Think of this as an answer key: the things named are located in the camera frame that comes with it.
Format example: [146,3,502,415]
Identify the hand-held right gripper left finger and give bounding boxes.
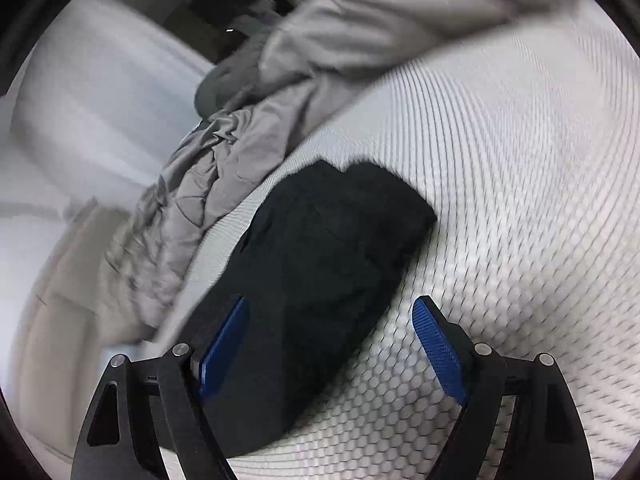
[70,296,250,480]

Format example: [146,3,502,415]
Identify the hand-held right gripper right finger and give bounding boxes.
[411,296,596,480]

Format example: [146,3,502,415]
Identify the dark grey cloth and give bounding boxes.
[195,35,281,121]

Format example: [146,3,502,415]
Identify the grey quilted blanket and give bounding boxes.
[105,0,591,346]

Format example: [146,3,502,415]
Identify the dark furniture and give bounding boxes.
[165,0,351,61]

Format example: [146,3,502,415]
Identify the black pants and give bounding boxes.
[172,159,440,460]

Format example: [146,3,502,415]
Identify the beige upholstered headboard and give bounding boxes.
[10,200,166,466]

